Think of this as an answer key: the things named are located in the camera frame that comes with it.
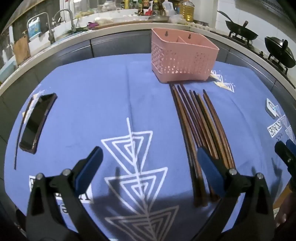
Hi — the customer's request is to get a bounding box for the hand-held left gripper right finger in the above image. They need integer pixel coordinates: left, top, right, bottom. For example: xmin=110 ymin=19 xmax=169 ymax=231
xmin=192 ymin=146 xmax=277 ymax=241

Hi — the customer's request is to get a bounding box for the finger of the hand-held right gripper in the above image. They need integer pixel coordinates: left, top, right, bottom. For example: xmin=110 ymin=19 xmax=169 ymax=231
xmin=275 ymin=139 xmax=296 ymax=172

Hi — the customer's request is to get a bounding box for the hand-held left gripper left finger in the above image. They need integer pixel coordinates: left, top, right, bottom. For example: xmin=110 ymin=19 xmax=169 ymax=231
xmin=25 ymin=146 xmax=109 ymax=241

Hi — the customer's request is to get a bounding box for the bunch of brown wooden chopsticks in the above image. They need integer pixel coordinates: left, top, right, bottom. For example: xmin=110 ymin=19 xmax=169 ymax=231
xmin=169 ymin=83 xmax=236 ymax=208

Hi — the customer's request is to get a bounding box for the pink plastic utensil basket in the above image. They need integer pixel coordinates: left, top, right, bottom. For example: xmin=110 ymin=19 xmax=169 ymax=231
xmin=151 ymin=28 xmax=220 ymax=84

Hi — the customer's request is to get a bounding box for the small white device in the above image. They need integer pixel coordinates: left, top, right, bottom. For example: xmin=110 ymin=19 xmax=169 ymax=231
xmin=265 ymin=98 xmax=279 ymax=117

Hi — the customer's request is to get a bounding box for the black smartphone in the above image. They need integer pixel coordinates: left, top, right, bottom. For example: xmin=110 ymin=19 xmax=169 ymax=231
xmin=19 ymin=93 xmax=57 ymax=154

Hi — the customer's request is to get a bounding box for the blue printed tablecloth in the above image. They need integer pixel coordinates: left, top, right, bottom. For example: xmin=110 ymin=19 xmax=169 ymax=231
xmin=3 ymin=52 xmax=296 ymax=241

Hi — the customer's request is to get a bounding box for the thin dark stick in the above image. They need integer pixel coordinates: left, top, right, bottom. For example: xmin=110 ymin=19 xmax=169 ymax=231
xmin=14 ymin=97 xmax=33 ymax=170

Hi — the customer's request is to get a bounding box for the black wok with lid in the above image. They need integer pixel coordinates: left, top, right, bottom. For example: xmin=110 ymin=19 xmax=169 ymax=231
xmin=264 ymin=36 xmax=296 ymax=69

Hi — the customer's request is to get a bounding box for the black gas stove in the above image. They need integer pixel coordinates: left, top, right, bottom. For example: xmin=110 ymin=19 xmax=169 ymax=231
xmin=208 ymin=28 xmax=296 ymax=88

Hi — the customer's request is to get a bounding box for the blue plastic container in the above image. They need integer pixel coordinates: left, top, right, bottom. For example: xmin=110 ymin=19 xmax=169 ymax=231
xmin=0 ymin=58 xmax=18 ymax=81

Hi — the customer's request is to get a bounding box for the upright wooden cutting board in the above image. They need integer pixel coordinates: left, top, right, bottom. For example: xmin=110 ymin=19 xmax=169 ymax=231
xmin=13 ymin=35 xmax=31 ymax=65

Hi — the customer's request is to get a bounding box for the egg tray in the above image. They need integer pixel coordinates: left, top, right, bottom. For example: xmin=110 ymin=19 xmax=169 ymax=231
xmin=190 ymin=21 xmax=212 ymax=30

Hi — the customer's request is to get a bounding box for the tall steel faucet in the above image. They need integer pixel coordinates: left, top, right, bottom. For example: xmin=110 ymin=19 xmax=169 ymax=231
xmin=38 ymin=12 xmax=56 ymax=44

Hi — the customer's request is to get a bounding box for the black ladle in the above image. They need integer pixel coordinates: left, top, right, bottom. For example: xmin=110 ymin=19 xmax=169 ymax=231
xmin=217 ymin=10 xmax=234 ymax=24

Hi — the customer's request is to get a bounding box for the flat wooden cutting board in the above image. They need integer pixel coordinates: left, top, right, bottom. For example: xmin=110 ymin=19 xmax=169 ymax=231
xmin=95 ymin=20 xmax=153 ymax=29

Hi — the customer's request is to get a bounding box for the white jug with blue label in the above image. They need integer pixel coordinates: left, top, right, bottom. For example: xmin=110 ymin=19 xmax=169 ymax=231
xmin=27 ymin=18 xmax=42 ymax=41

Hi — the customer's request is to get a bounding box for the curved steel faucet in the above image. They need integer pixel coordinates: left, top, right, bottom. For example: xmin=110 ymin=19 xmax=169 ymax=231
xmin=52 ymin=9 xmax=77 ymax=32

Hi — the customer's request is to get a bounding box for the metal basin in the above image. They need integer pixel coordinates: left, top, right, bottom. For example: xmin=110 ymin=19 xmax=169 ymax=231
xmin=148 ymin=15 xmax=169 ymax=22

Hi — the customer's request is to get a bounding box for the large yellow oil bottle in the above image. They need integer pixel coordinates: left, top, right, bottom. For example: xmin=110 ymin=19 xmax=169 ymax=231
xmin=179 ymin=0 xmax=195 ymax=22

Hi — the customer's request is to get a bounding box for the tray of white food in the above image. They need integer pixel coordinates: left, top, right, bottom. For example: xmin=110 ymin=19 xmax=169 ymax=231
xmin=120 ymin=14 xmax=148 ymax=22

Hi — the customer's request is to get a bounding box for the white plastic jug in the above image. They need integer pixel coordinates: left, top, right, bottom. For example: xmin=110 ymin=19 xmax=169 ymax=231
xmin=162 ymin=0 xmax=176 ymax=16

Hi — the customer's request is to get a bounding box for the row of condiment bottles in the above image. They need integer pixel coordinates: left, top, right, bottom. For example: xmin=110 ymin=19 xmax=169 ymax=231
xmin=124 ymin=0 xmax=167 ymax=15

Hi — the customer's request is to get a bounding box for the black wok with handle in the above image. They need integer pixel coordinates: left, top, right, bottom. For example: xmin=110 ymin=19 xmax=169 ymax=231
xmin=225 ymin=20 xmax=259 ymax=40

